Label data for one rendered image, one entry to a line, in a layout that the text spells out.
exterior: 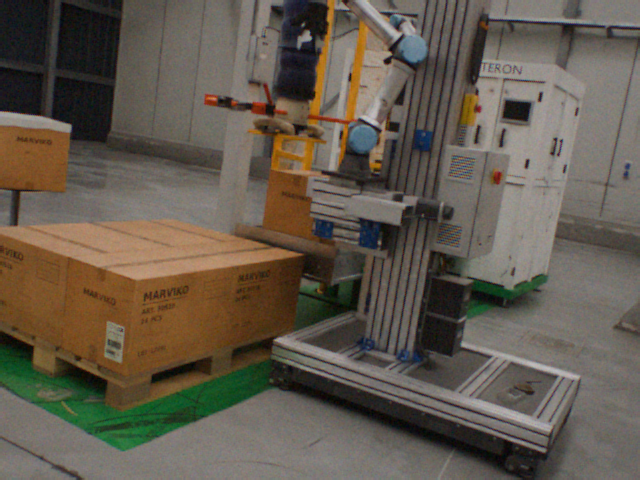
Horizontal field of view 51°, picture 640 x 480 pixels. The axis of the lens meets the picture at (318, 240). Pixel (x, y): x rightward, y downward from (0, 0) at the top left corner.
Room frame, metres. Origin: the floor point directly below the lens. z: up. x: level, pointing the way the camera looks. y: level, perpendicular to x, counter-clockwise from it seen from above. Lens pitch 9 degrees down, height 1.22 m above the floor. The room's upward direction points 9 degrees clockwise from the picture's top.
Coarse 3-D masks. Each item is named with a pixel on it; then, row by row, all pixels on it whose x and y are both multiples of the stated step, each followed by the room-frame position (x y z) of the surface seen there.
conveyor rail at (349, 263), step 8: (344, 256) 3.62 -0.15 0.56; (352, 256) 3.70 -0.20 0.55; (360, 256) 3.79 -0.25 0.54; (448, 256) 5.01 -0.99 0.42; (456, 256) 5.15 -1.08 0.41; (344, 264) 3.64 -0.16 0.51; (352, 264) 3.72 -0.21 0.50; (360, 264) 3.80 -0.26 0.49; (336, 272) 3.57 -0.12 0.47; (344, 272) 3.65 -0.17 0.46; (352, 272) 3.73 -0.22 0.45; (336, 280) 3.57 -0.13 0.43; (344, 280) 3.65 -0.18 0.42
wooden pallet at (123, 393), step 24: (0, 336) 3.03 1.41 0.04; (24, 336) 2.86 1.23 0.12; (264, 336) 3.32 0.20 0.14; (48, 360) 2.76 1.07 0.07; (72, 360) 2.69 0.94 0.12; (192, 360) 2.86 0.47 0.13; (216, 360) 3.00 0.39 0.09; (240, 360) 3.23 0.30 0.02; (264, 360) 3.34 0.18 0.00; (120, 384) 2.54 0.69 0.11; (144, 384) 2.62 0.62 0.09; (168, 384) 2.81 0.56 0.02; (192, 384) 2.87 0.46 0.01; (120, 408) 2.53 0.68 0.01
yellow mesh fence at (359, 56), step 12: (360, 24) 5.00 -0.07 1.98; (360, 36) 4.99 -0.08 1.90; (360, 48) 4.98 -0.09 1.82; (360, 60) 4.99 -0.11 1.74; (360, 72) 5.00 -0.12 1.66; (372, 72) 5.20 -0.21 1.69; (384, 72) 5.37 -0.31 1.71; (348, 96) 5.00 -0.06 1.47; (348, 108) 5.00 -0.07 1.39; (324, 288) 4.98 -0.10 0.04
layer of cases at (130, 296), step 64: (0, 256) 2.97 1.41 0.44; (64, 256) 2.75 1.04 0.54; (128, 256) 2.90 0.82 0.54; (192, 256) 3.09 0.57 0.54; (256, 256) 3.32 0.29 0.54; (0, 320) 2.95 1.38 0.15; (64, 320) 2.73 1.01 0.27; (128, 320) 2.54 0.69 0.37; (192, 320) 2.83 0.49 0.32; (256, 320) 3.24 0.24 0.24
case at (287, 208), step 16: (272, 176) 3.84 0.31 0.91; (288, 176) 3.78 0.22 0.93; (304, 176) 3.73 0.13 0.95; (320, 176) 3.87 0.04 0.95; (272, 192) 3.83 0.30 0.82; (288, 192) 3.77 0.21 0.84; (304, 192) 3.72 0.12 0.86; (272, 208) 3.82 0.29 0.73; (288, 208) 3.76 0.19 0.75; (304, 208) 3.71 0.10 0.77; (272, 224) 3.81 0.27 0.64; (288, 224) 3.76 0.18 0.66; (304, 224) 3.70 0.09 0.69; (320, 240) 3.65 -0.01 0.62
